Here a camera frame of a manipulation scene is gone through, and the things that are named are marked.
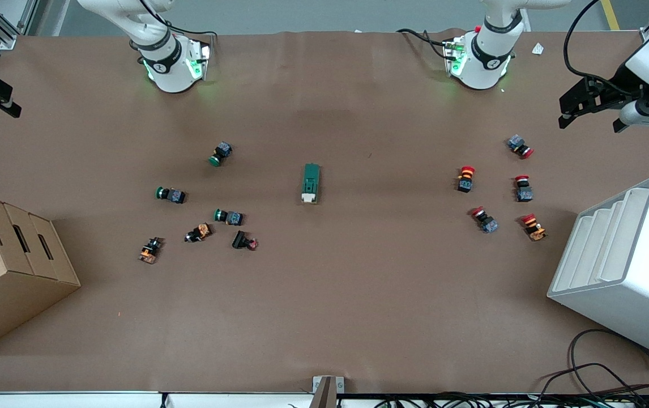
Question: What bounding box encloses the green load switch white handle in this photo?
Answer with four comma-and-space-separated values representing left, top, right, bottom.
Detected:
301, 163, 322, 205

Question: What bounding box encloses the red mushroom button blue block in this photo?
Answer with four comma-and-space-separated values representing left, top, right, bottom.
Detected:
507, 135, 535, 159
514, 176, 534, 203
470, 207, 499, 234

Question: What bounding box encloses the red mushroom button orange block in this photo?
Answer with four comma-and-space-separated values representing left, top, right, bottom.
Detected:
520, 214, 548, 242

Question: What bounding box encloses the red button orange collar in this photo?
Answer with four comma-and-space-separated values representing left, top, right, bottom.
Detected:
456, 165, 476, 193

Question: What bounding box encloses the brown cardboard box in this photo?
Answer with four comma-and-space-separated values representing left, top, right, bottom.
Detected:
0, 189, 82, 356

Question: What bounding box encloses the white slotted storage bin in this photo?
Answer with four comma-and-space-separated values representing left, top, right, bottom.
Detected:
547, 175, 649, 364

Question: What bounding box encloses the brown table cover sheet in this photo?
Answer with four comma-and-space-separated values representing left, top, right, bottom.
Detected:
0, 29, 649, 393

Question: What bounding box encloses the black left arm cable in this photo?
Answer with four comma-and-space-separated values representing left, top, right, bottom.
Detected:
563, 0, 649, 87

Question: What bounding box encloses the black left base cable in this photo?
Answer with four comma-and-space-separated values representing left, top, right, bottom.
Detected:
397, 28, 455, 60

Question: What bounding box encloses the black base cable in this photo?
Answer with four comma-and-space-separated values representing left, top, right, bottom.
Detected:
397, 28, 455, 60
155, 17, 217, 41

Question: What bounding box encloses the black right base cable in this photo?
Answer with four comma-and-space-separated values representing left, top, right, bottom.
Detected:
155, 17, 217, 41

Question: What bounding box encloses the black selector switch orange block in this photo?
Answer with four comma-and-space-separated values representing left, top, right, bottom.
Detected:
138, 237, 164, 265
185, 223, 213, 243

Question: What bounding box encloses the black looped cable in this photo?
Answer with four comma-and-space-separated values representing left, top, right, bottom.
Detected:
540, 363, 649, 408
568, 329, 649, 397

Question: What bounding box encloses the black selector switch red block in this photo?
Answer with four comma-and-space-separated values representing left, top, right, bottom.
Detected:
232, 230, 259, 251

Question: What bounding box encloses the white table edge rail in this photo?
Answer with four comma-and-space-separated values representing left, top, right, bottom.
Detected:
0, 391, 314, 408

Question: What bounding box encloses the black cable bundle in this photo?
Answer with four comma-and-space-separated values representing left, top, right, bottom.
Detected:
375, 393, 649, 408

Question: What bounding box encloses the small metal bracket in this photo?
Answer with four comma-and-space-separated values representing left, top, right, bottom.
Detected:
312, 376, 345, 408

